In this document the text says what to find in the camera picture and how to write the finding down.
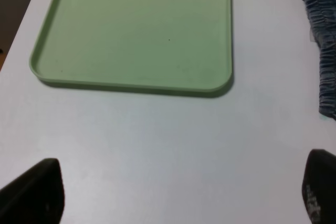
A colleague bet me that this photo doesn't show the light green plastic tray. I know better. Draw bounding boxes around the light green plastic tray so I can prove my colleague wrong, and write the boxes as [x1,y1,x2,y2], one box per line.
[29,0,233,97]

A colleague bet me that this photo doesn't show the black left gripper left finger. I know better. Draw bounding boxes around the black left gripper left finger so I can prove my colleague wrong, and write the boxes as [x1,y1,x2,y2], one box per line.
[1,158,65,223]

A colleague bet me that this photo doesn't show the children's blue denim shorts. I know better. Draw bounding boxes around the children's blue denim shorts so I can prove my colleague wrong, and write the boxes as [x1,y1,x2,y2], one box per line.
[303,0,335,119]

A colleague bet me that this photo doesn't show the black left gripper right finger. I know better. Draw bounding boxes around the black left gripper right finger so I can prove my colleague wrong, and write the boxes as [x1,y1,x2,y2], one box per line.
[301,149,335,223]

